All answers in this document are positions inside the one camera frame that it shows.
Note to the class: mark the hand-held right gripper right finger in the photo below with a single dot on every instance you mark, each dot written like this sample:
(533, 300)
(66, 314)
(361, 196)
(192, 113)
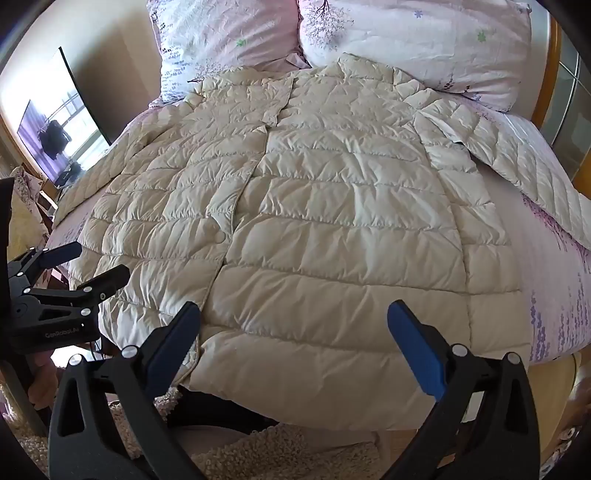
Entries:
(415, 350)

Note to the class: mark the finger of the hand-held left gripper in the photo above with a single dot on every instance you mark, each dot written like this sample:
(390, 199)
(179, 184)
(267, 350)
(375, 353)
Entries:
(62, 254)
(108, 279)

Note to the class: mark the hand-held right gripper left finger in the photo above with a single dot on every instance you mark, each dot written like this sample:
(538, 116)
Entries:
(178, 341)

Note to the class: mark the cream quilted puffer jacket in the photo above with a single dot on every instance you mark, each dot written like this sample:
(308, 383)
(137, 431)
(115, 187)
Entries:
(323, 207)

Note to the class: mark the floral patterned cloth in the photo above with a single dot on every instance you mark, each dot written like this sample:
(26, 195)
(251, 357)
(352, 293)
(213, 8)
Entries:
(27, 217)

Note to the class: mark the black flat television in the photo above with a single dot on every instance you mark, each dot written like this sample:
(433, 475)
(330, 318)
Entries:
(69, 115)

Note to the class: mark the fluffy beige rug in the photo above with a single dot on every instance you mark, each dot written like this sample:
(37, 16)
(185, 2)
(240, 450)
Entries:
(286, 443)

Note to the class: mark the floral pink bed sheet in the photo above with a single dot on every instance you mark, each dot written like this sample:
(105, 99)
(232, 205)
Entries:
(545, 277)

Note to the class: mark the floral pink pillow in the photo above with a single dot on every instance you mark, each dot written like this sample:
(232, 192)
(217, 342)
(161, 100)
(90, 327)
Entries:
(415, 46)
(221, 37)

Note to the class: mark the wood-framed glass wall niche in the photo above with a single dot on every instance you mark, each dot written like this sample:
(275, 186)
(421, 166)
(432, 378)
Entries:
(572, 115)

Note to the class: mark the wooden wall trim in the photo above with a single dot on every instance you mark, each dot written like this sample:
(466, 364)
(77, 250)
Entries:
(547, 74)

